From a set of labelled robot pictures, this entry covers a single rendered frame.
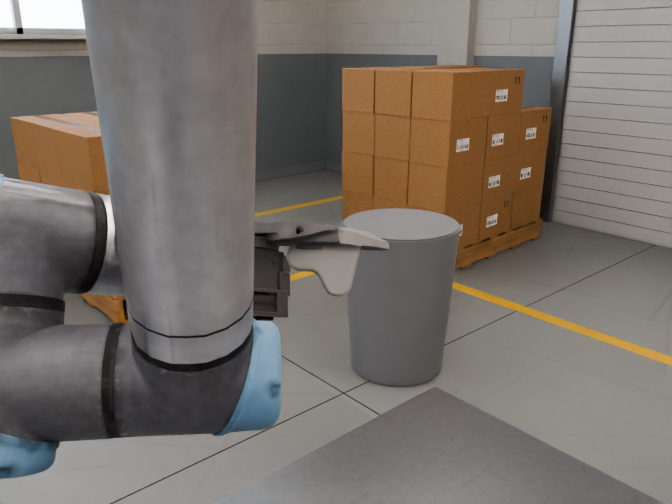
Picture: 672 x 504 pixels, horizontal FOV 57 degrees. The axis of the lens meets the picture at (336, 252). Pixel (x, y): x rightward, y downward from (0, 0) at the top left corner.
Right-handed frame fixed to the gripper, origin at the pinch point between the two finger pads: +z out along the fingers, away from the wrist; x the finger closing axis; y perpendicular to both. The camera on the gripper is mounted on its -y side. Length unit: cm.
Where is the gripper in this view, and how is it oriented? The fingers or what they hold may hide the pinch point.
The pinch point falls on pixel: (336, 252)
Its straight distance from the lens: 61.5
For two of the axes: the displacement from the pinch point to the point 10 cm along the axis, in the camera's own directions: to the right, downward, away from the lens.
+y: 0.2, 9.8, -1.9
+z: 7.5, 1.1, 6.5
